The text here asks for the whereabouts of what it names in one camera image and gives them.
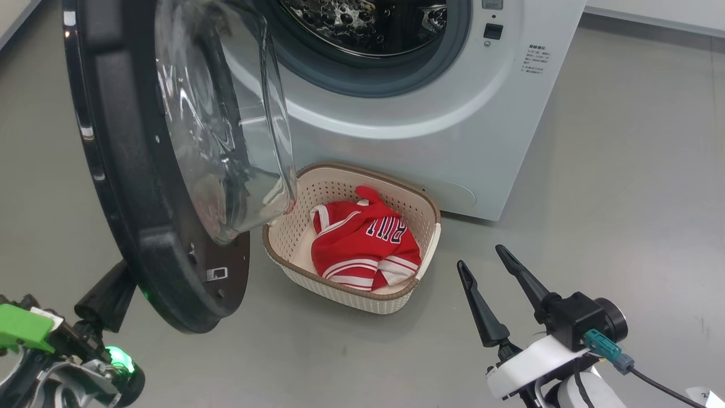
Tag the white paper tag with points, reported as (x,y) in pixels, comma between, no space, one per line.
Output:
(708,398)

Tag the grey rubber door gasket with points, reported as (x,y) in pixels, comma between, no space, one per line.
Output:
(453,51)

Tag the cream perforated laundry basket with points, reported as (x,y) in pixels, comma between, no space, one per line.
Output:
(419,215)

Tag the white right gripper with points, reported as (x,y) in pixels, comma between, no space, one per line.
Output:
(532,365)

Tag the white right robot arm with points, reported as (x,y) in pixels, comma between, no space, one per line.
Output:
(589,394)

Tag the small printed text label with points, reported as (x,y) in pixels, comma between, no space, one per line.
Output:
(535,59)

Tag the white partition panel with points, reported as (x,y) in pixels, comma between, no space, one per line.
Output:
(657,11)

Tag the grey warning sticker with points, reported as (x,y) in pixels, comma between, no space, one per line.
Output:
(492,3)

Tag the red lettered jersey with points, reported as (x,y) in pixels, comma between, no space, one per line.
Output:
(385,229)

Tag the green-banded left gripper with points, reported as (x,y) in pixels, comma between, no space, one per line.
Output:
(22,326)

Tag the white round filter flap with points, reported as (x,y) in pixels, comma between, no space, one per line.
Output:
(453,195)

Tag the round dark washing machine door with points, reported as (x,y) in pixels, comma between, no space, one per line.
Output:
(136,198)

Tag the perforated steel drum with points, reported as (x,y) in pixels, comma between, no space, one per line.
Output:
(362,22)

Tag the black door latch socket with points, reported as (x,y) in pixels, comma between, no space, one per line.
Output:
(493,31)

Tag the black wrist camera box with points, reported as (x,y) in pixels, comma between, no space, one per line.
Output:
(572,320)

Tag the white front-load washing machine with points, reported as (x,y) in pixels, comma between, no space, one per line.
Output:
(481,147)

